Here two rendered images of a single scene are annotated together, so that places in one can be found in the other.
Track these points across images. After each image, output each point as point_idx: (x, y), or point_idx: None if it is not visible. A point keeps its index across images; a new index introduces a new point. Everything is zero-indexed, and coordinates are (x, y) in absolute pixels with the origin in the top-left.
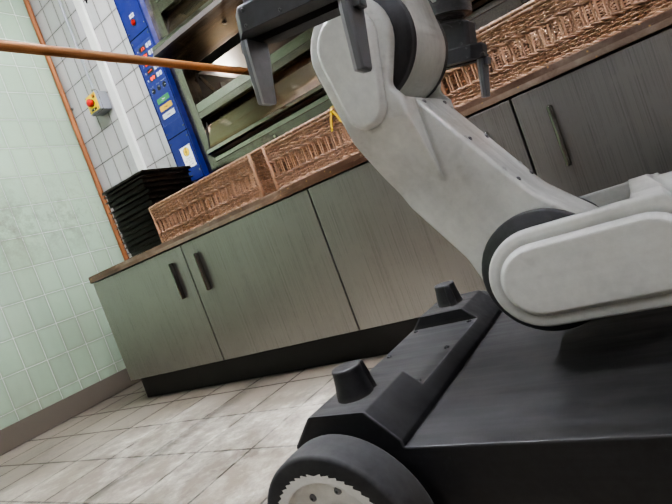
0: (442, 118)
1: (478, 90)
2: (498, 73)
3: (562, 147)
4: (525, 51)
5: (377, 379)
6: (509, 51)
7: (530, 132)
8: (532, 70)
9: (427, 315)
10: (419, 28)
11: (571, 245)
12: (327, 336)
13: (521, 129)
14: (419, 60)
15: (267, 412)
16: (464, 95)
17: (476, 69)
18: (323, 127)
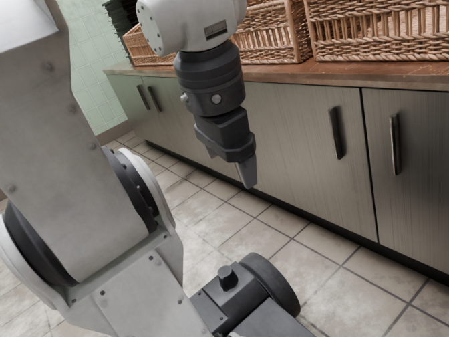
0: (111, 318)
1: (343, 51)
2: (365, 43)
3: (393, 158)
4: (399, 30)
5: None
6: (382, 23)
7: (372, 126)
8: (400, 55)
9: (206, 290)
10: (74, 259)
11: None
12: (224, 174)
13: (365, 119)
14: (87, 273)
15: (175, 220)
16: (331, 50)
17: (345, 28)
18: None
